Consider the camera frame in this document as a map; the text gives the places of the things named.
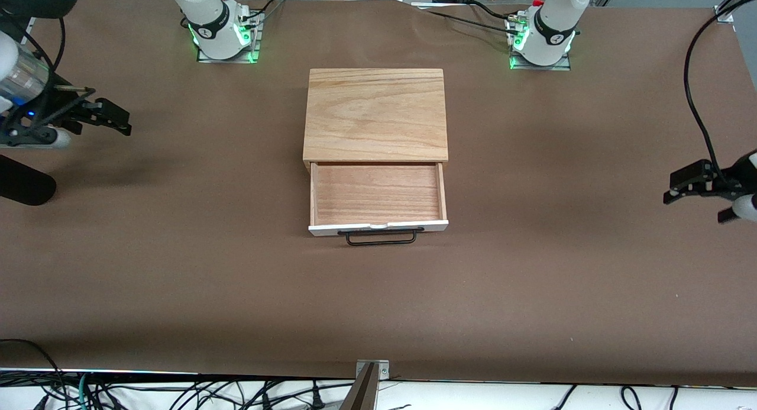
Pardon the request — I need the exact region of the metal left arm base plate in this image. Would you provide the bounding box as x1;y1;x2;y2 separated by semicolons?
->
509;17;571;71

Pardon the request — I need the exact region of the white sheet under cables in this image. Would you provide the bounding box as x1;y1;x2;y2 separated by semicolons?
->
0;372;757;410

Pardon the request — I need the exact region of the black table cable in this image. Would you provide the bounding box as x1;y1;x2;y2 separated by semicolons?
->
467;1;516;21
425;10;518;35

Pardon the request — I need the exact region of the silver metal bracket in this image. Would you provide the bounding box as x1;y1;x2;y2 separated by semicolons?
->
355;360;391;380

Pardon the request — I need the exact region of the grey-brown mounting beam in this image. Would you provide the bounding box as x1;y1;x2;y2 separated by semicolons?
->
338;363;379;410

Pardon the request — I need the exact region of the black base cable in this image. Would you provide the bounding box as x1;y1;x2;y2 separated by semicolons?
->
237;0;286;29

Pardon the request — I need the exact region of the black metal drawer handle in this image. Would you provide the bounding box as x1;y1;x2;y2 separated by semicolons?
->
337;227;425;246

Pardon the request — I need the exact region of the wooden drawer cabinet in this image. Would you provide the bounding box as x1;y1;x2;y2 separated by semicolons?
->
303;68;448;166

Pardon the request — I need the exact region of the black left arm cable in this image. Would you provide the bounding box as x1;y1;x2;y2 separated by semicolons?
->
684;0;757;183

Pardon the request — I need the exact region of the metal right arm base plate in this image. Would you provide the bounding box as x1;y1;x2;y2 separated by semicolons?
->
197;11;262;63

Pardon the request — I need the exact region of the black looped floor cable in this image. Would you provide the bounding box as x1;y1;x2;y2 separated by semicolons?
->
0;339;64;410

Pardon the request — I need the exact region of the black foam cylinder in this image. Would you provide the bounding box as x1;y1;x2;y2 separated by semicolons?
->
0;154;57;206

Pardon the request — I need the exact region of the brown paper table cover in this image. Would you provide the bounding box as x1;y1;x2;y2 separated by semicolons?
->
0;0;757;387

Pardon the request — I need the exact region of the aluminium frame profile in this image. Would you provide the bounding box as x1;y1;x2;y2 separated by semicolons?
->
714;0;757;24

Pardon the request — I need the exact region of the white-fronted wooden drawer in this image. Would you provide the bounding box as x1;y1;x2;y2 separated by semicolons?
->
308;160;449;238

